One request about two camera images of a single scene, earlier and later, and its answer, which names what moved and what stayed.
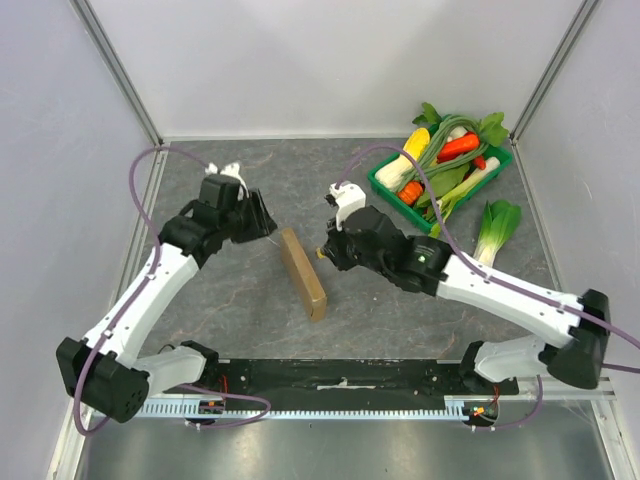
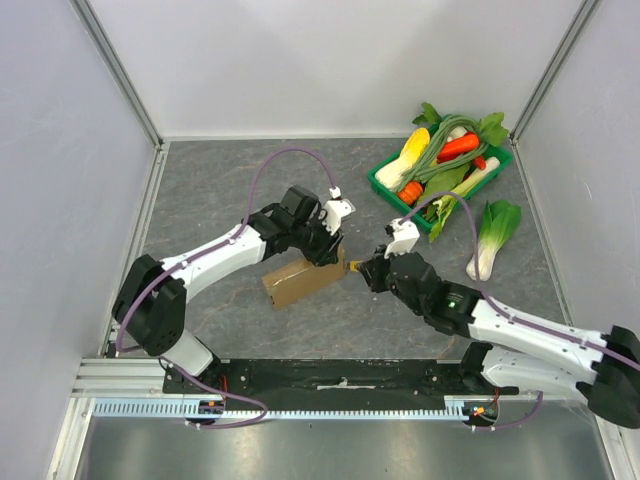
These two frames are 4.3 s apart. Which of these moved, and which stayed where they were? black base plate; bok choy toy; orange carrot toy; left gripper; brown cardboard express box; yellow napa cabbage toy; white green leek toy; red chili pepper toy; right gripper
Moved: brown cardboard express box; right gripper; left gripper
Stayed: bok choy toy; orange carrot toy; black base plate; white green leek toy; red chili pepper toy; yellow napa cabbage toy
